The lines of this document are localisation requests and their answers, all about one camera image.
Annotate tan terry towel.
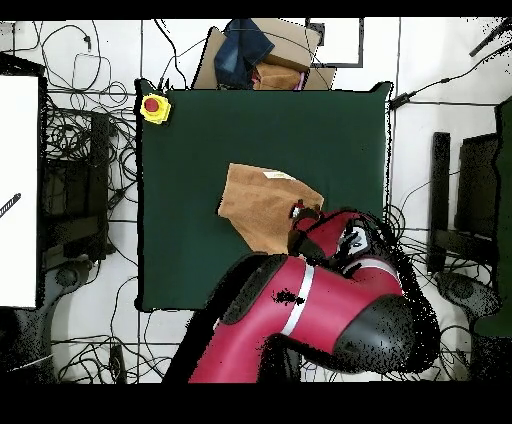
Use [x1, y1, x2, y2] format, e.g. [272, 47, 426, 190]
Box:
[217, 162, 325, 256]

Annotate dark green table cloth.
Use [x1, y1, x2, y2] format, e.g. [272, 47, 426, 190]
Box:
[134, 78, 394, 313]

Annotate orange folded towel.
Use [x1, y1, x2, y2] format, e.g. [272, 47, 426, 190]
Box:
[252, 61, 306, 91]

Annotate black power adapter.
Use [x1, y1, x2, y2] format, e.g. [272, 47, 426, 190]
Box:
[109, 344, 128, 383]
[388, 91, 417, 111]

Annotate brown cardboard box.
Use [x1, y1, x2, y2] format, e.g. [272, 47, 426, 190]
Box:
[191, 17, 338, 91]

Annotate blue denim jeans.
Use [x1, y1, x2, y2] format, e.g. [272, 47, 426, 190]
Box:
[213, 17, 276, 90]

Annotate yellow emergency stop button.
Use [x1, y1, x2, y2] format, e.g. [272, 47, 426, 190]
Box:
[139, 92, 172, 126]

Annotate grey stand base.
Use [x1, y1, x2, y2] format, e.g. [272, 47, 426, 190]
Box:
[435, 270, 501, 321]
[43, 255, 97, 317]

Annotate green cloth covered table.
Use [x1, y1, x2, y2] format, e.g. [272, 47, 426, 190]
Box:
[473, 94, 512, 339]

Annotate white panel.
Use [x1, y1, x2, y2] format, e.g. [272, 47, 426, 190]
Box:
[0, 74, 40, 309]

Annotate striped black rod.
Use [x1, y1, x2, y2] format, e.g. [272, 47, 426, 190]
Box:
[0, 192, 22, 219]

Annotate tangle of black cables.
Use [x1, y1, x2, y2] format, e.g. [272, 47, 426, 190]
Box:
[381, 201, 441, 277]
[39, 89, 139, 257]
[435, 323, 471, 381]
[51, 275, 177, 383]

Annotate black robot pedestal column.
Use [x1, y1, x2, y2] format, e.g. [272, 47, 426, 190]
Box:
[263, 345, 302, 383]

